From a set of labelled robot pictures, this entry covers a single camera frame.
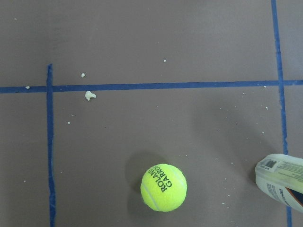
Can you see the yellow Roland Garros tennis ball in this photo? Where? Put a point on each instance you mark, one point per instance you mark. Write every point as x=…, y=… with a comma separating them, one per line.
x=163, y=188

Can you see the clear tennis ball can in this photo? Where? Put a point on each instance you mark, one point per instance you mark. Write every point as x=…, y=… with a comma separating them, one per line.
x=281, y=178

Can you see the large foam crumb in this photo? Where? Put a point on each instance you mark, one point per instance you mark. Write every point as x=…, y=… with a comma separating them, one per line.
x=89, y=95

